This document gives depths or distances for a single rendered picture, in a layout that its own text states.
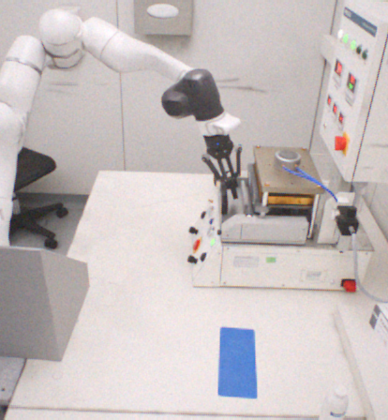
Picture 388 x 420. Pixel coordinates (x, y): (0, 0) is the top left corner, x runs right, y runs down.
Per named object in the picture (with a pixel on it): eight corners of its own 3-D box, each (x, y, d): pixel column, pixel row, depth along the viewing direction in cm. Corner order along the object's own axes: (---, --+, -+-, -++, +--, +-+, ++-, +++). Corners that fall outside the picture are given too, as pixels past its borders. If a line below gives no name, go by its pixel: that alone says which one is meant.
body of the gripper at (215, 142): (228, 122, 138) (235, 148, 143) (201, 129, 140) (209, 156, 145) (229, 131, 132) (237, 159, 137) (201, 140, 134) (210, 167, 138)
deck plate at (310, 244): (344, 192, 167) (345, 189, 166) (374, 251, 137) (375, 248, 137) (217, 187, 167) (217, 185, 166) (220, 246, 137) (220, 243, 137)
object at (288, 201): (303, 176, 155) (307, 151, 150) (317, 212, 137) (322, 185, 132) (252, 174, 155) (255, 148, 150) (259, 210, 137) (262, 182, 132)
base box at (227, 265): (334, 231, 176) (343, 192, 166) (363, 301, 144) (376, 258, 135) (193, 226, 175) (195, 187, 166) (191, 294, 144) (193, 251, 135)
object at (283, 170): (320, 172, 158) (328, 138, 151) (344, 223, 132) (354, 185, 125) (250, 170, 158) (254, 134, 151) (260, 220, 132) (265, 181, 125)
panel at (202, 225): (193, 228, 174) (217, 190, 164) (192, 282, 148) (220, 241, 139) (188, 226, 173) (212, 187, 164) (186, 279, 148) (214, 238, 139)
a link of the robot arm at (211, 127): (195, 112, 138) (201, 128, 141) (194, 129, 127) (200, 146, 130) (235, 100, 136) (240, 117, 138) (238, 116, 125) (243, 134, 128)
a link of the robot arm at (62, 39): (81, 11, 145) (73, -24, 129) (125, 45, 144) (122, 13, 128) (38, 52, 141) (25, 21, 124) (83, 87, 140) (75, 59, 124)
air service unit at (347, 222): (339, 232, 137) (350, 188, 129) (352, 262, 124) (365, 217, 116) (321, 231, 137) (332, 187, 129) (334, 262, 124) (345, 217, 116)
